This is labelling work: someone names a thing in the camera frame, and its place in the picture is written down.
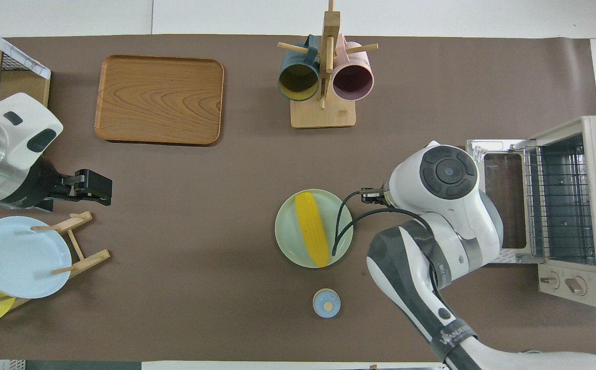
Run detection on pale green plate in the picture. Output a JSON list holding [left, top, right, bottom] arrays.
[[274, 189, 354, 269]]

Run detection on light blue plate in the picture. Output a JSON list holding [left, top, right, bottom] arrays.
[[0, 216, 72, 299]]

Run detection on dark blue mug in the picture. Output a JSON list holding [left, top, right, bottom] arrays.
[[277, 34, 322, 102]]

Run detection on black wire wooden shelf rack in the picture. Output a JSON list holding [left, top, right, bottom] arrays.
[[0, 21, 52, 111]]

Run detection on wooden mug tree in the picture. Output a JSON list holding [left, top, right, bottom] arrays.
[[277, 0, 379, 129]]

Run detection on brown wooden tray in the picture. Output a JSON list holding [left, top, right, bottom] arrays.
[[94, 54, 225, 147]]

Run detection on small blue round bell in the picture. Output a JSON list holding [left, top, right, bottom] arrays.
[[312, 288, 342, 319]]

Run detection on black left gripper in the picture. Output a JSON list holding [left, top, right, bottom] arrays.
[[5, 157, 113, 212]]

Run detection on white checked cloth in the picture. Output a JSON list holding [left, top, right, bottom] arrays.
[[0, 20, 52, 80]]

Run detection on yellow corn cob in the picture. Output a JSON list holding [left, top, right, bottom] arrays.
[[294, 191, 330, 268]]

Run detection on brown table mat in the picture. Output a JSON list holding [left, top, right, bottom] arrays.
[[0, 34, 596, 363]]

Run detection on wooden plate rack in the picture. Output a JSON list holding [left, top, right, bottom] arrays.
[[0, 211, 111, 311]]

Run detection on pink mug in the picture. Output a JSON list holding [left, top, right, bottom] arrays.
[[331, 34, 375, 102]]

